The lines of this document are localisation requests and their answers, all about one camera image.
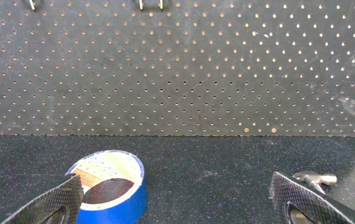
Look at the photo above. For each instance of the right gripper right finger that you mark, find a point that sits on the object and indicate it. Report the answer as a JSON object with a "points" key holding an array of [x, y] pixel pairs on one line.
{"points": [[299, 193]]}

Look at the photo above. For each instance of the metal hook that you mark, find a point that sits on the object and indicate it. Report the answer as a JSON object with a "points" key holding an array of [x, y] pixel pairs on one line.
{"points": [[140, 4], [32, 4]]}

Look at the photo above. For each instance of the black pegboard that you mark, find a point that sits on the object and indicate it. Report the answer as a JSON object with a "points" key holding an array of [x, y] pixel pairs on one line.
{"points": [[177, 68]]}

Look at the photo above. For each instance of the roll of blue tape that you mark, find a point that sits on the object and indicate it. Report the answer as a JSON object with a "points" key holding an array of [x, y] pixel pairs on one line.
{"points": [[124, 208]]}

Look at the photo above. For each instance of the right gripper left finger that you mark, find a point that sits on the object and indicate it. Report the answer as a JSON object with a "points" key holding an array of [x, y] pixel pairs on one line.
{"points": [[62, 196]]}

